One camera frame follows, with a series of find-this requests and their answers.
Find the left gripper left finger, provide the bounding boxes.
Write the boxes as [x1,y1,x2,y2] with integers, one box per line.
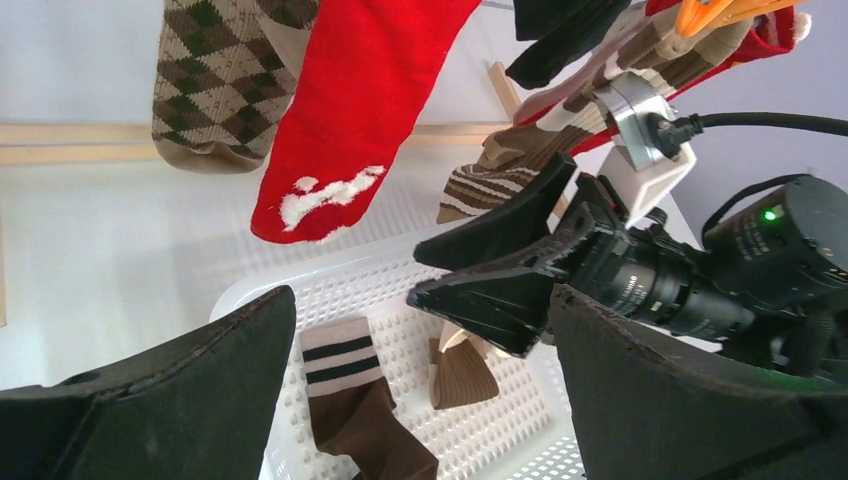
[1,286,296,479]

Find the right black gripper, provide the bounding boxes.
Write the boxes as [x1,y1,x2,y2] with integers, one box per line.
[407,153,670,358]

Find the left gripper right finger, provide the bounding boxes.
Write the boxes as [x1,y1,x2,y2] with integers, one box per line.
[549,285,847,479]

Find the brown cream striped sock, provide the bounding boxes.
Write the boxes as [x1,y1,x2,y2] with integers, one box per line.
[429,322,509,410]

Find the red sock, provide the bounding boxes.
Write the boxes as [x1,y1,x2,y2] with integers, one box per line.
[251,1,476,244]
[486,1,812,168]

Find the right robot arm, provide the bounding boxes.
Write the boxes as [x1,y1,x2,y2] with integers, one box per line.
[407,154,847,383]

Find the white oval clip hanger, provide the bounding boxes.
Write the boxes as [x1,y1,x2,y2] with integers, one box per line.
[675,0,804,37]

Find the white plastic laundry basket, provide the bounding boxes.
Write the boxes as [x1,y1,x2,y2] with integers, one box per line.
[211,230,585,479]

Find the brown white wavy sock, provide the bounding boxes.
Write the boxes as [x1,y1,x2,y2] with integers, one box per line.
[436,2,753,224]

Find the argyle brown sock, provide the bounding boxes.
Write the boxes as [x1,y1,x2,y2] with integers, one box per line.
[152,0,320,174]

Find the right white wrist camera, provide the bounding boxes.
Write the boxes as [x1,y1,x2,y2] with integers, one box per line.
[594,73,697,228]

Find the wooden drying rack frame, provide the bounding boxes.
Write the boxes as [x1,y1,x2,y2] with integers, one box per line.
[0,60,525,329]

